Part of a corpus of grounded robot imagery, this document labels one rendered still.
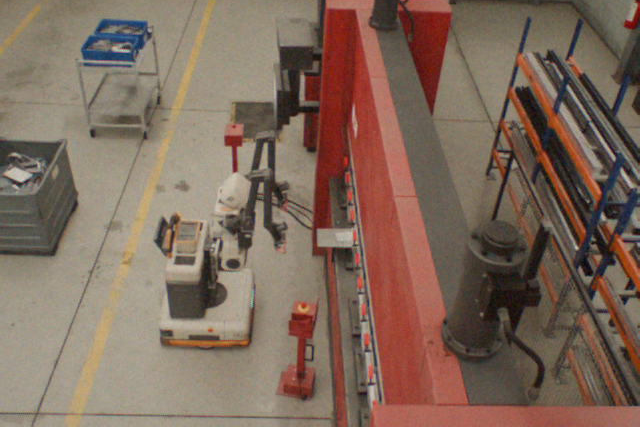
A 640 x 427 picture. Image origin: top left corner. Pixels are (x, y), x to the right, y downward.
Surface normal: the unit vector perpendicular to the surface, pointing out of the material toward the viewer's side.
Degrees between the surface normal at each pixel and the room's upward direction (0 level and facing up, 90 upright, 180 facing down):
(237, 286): 0
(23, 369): 0
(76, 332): 0
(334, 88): 90
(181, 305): 90
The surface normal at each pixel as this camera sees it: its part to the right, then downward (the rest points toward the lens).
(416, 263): 0.05, -0.79
